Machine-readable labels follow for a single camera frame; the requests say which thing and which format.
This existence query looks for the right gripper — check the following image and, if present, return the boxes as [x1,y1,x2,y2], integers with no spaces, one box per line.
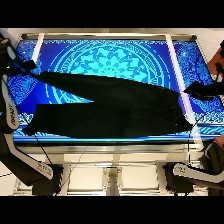
[183,80,215,101]

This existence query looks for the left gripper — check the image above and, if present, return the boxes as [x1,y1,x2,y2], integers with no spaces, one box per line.
[12,59,37,73]

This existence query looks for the black pants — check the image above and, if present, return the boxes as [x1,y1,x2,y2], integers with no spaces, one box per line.
[23,70,195,140]

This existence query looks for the black cable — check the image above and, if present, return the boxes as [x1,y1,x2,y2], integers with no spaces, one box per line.
[33,133,55,168]
[187,125,194,167]

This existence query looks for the silver frame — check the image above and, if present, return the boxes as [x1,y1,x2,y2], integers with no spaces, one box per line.
[13,31,224,196]

